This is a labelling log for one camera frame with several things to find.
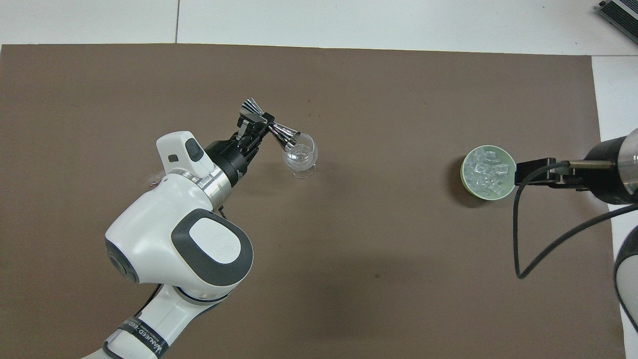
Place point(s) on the clear stemless wine glass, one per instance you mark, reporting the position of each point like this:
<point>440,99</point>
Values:
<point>300,158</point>

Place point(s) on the pale green round bowl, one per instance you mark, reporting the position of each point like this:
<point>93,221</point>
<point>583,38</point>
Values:
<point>467,180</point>

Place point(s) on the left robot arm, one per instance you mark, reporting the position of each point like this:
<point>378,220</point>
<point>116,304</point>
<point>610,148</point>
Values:
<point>149,234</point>

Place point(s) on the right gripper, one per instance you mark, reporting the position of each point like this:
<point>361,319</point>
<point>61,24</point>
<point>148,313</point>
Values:
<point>605,172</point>

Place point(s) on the grey ribbed metal device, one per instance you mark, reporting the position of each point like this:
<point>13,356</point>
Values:
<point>620,12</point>

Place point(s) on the silver double-cone jigger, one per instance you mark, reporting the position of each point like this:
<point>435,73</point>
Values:
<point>279,132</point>

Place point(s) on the clear ice cubes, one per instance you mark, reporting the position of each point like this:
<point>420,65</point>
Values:
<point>488,172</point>

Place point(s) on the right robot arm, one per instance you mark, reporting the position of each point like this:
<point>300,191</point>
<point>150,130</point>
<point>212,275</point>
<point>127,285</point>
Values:
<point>629,279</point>

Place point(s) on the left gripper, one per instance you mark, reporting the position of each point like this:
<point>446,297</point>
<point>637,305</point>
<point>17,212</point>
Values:
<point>228,160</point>

